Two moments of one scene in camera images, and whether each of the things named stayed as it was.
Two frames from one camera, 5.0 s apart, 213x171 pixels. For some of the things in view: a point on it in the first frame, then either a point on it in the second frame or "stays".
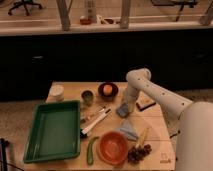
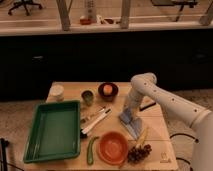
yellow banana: (142, 138) stays
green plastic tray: (54, 132) stays
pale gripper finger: (131, 106) to (129, 114)
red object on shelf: (87, 21) stays
